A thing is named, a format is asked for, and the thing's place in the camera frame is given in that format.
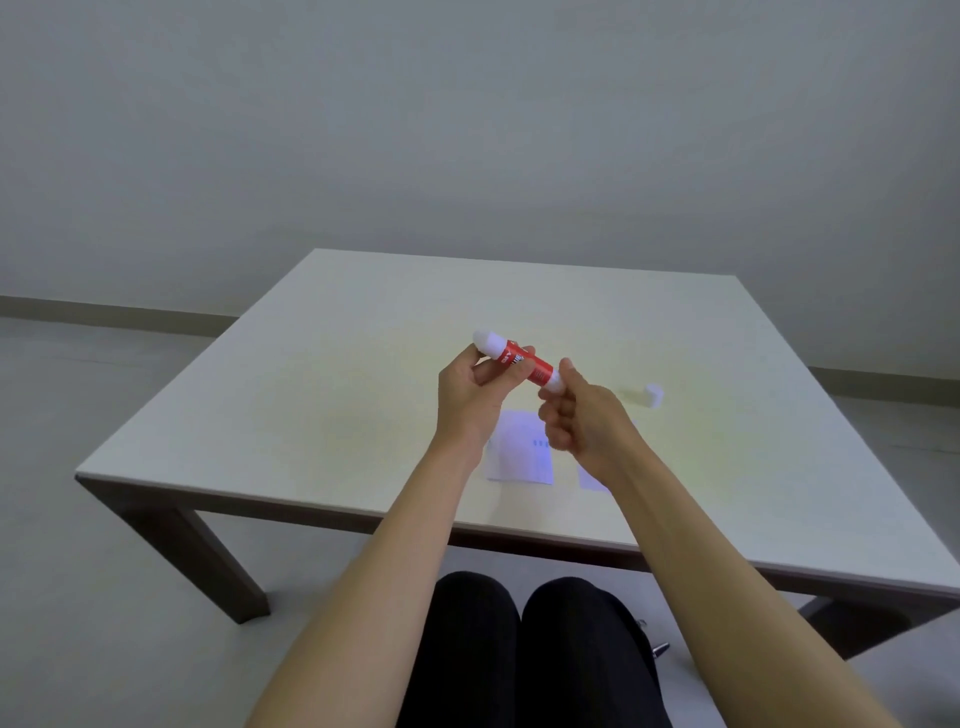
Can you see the person's left forearm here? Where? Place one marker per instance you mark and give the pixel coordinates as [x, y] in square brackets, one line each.
[375, 600]

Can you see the white glue stick cap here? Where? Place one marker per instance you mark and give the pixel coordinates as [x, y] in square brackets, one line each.
[654, 395]

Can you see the person's left thumb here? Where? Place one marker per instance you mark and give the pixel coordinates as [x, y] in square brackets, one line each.
[475, 362]

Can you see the white printed paper sheet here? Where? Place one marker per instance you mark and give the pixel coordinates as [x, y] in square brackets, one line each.
[521, 457]

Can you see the red and white glue stick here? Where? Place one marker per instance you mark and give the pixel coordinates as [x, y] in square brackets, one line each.
[539, 369]

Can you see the person's right forearm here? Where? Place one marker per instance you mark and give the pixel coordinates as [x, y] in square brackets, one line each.
[720, 600]

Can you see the person's right hand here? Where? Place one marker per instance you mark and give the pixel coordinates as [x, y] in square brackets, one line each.
[589, 427]

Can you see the person's left hand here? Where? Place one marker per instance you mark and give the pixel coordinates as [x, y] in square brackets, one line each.
[461, 405]

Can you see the black trousers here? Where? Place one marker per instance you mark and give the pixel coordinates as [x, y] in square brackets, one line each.
[555, 660]

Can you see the metal chair part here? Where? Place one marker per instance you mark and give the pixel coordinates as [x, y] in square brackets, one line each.
[659, 649]

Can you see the person's right thumb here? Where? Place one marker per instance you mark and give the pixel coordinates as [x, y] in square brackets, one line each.
[571, 375]

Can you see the white table with wooden legs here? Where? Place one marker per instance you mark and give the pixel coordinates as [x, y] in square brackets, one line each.
[322, 390]

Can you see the small white paper piece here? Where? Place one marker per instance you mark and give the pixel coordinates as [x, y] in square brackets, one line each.
[591, 478]

